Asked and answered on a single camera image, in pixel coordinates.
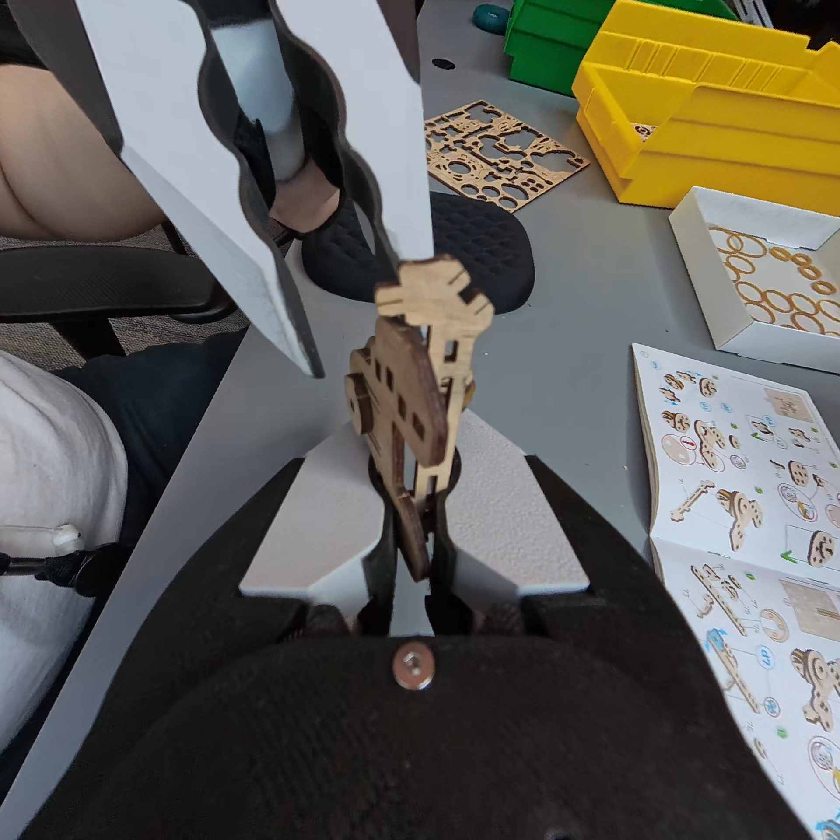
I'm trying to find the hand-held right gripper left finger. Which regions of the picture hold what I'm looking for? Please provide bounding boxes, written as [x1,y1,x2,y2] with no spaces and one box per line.
[239,423,396,614]

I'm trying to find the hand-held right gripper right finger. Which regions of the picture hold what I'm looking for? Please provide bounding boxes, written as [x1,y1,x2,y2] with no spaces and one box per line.
[427,412,588,597]

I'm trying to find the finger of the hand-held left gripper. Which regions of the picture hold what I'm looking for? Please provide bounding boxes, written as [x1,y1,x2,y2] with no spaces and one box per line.
[272,0,437,277]
[75,0,326,380]

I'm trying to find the wooden model assembly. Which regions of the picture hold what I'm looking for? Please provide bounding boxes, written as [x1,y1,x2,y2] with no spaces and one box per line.
[346,255,495,584]

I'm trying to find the person's left forearm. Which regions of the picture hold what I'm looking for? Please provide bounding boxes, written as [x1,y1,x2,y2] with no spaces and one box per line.
[0,66,165,240]

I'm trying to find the laser-cut plywood sheet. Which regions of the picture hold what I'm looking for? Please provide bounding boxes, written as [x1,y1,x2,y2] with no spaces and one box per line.
[423,100,590,212]

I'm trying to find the green plastic bin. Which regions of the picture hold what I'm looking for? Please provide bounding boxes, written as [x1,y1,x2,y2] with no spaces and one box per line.
[504,0,739,98]

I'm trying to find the person's dark pants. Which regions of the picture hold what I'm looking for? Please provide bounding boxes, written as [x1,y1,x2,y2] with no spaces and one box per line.
[56,331,247,546]

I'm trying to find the black office chair armrest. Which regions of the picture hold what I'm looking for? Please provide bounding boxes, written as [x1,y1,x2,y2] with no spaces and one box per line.
[0,246,237,358]

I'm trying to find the open instruction booklet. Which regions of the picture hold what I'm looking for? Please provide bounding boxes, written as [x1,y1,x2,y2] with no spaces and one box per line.
[631,343,840,840]

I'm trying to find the person's white shirt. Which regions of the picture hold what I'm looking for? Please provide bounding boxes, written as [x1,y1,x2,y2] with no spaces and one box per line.
[0,351,129,749]

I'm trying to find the white cardboard box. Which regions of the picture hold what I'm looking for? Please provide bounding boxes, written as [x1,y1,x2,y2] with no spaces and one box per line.
[668,185,840,376]

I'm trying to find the yellow plastic bin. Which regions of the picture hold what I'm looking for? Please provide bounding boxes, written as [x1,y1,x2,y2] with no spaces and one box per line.
[571,0,840,209]

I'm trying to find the pile of wooden rings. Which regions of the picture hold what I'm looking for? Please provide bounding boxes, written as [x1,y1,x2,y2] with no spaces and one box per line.
[709,226,840,332]

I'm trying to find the black bag strap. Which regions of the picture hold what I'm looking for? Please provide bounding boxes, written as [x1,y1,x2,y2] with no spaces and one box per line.
[0,548,132,595]

